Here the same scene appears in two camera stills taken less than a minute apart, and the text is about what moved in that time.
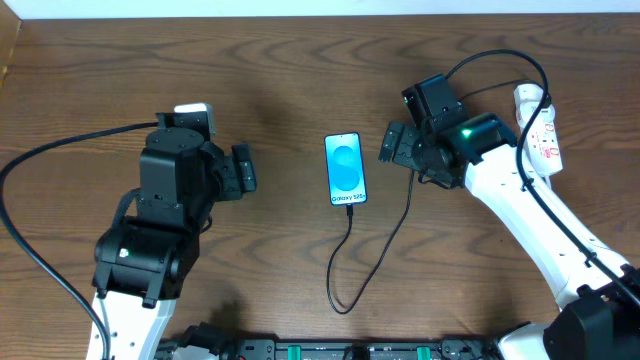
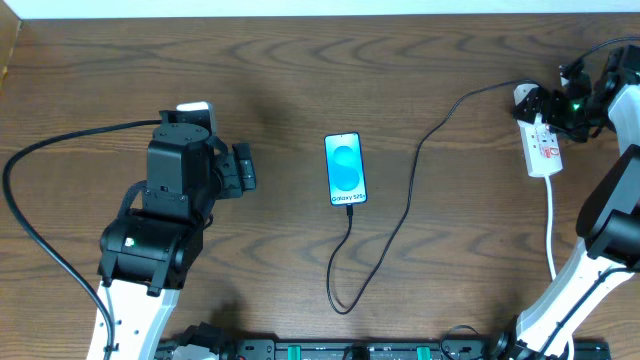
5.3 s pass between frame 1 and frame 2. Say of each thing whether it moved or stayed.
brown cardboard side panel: stayed
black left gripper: stayed
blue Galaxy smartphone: stayed
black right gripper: moved
